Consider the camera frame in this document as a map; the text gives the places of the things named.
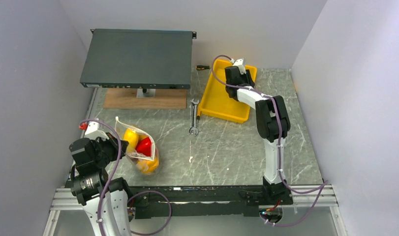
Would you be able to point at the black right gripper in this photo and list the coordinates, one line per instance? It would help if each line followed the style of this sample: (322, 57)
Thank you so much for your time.
(247, 77)

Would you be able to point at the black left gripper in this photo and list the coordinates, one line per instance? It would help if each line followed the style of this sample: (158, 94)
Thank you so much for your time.
(112, 142)

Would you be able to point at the clear spotted zip top bag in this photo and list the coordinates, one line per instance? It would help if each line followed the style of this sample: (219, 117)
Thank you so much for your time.
(121, 127)

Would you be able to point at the yellow bell pepper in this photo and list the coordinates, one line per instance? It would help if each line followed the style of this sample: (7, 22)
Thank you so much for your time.
(147, 167)

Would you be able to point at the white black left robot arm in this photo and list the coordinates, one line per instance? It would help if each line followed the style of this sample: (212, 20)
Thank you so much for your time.
(103, 201)

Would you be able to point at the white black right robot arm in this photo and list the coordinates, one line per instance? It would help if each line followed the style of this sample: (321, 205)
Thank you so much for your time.
(272, 123)

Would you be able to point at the yellow plastic tray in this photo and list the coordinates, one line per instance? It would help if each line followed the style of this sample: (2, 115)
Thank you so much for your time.
(216, 102)

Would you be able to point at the wooden board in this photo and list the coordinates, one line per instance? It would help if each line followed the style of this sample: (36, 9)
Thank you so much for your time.
(125, 98)

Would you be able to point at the silver wrench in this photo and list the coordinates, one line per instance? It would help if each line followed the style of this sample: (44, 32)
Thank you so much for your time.
(193, 129)

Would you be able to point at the metal server stand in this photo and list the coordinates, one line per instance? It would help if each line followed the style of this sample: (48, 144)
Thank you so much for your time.
(146, 93)

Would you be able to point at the dark green rack server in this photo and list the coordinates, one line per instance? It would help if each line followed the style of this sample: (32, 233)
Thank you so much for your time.
(139, 59)

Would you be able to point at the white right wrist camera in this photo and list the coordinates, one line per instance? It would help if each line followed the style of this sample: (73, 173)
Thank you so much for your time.
(241, 66)

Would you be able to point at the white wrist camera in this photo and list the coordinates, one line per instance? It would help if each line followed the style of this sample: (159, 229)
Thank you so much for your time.
(241, 66)
(92, 130)

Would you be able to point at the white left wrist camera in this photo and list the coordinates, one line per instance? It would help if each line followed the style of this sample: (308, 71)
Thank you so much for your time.
(92, 130)

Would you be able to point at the aluminium frame rail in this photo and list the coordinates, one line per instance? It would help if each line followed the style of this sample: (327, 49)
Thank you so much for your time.
(309, 195)

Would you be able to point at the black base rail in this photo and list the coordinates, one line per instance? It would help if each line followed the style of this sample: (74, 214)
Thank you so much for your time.
(162, 201)

